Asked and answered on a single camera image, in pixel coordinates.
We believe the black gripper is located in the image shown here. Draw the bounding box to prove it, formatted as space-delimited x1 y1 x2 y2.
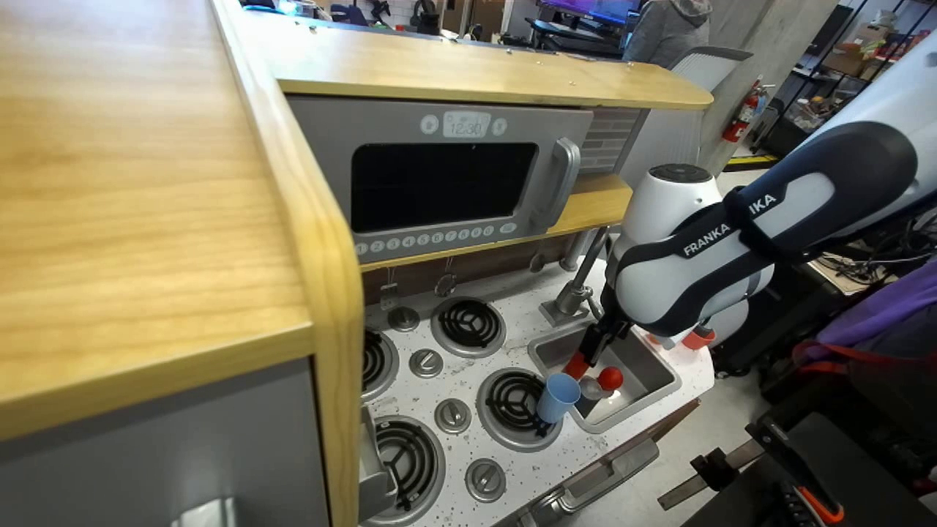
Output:
581 286 632 368

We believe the light blue plastic cup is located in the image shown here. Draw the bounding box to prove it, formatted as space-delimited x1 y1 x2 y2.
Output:
532 371 582 431

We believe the grey toy sink basin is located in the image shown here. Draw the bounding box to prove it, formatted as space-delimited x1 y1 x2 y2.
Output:
525 318 683 435

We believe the red toy tomato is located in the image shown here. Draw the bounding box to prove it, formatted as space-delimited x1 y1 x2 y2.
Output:
595 364 627 394

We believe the silver toy faucet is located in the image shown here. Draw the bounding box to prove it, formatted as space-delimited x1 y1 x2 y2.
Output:
540 228 611 326

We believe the black coil stove burner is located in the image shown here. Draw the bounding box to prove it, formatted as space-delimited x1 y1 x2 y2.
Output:
359 329 400 399
427 295 509 359
474 367 561 450
364 412 447 525

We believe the grey stove knob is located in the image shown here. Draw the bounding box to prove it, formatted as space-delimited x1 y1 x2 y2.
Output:
462 457 509 504
431 394 474 435
387 304 422 334
406 345 444 380

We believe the black stand with orange clamp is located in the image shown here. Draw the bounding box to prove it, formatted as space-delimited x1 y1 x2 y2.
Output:
655 406 937 527

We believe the red fire extinguisher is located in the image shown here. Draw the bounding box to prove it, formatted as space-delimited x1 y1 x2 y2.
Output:
720 80 764 147

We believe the grey toy microwave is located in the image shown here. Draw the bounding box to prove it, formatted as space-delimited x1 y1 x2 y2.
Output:
288 93 705 266

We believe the black equipment stack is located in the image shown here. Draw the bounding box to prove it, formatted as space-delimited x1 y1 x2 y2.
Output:
778 207 937 286

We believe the purple cloth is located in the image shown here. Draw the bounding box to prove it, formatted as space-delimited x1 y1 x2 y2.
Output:
813 257 937 358

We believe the person in grey hoodie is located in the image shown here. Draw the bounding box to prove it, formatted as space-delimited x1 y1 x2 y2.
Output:
624 0 715 69

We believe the metal storage shelf rack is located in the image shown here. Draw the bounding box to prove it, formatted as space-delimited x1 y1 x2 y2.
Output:
778 0 937 130

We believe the wooden toy kitchen unit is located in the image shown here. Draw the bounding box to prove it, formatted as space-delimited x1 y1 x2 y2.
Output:
0 0 720 527

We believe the grey oven door handle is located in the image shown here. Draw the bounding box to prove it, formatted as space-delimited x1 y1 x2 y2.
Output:
529 435 663 525

